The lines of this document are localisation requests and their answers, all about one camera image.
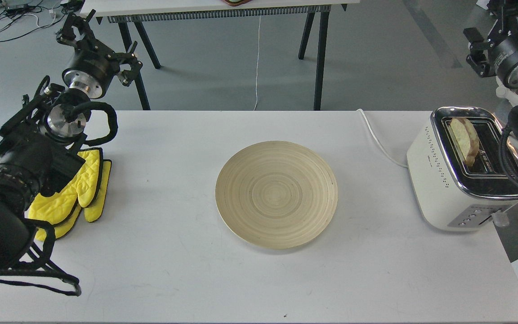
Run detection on slice of bread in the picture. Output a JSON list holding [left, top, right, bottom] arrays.
[[450, 117, 480, 168]]

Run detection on round bamboo plate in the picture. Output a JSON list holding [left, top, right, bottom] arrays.
[[214, 141, 339, 250]]

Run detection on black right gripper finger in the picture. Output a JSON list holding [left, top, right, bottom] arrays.
[[487, 0, 518, 39], [463, 27, 496, 78]]

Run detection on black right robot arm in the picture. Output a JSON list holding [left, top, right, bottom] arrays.
[[463, 0, 518, 187]]

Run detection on yellow oven mitt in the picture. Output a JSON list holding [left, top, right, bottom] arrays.
[[27, 148, 112, 239]]

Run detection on brown object on background table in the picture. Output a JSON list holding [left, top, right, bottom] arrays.
[[222, 0, 251, 7]]

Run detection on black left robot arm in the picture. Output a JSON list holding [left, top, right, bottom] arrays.
[[0, 9, 143, 297]]

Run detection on floor cables and power strip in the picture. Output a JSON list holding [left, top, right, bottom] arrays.
[[0, 0, 84, 43]]

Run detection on white hanging cable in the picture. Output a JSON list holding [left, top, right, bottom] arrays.
[[253, 16, 262, 111]]

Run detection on cream white toaster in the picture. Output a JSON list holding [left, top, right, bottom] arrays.
[[406, 107, 518, 232]]

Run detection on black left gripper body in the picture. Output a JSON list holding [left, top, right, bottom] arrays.
[[62, 49, 120, 99]]

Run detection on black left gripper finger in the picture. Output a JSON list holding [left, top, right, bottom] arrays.
[[108, 41, 143, 87], [56, 10, 99, 53]]

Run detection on white background table black legs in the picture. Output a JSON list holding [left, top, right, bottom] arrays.
[[80, 0, 352, 111]]

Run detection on white toaster power cord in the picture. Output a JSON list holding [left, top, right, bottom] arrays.
[[357, 108, 409, 169]]

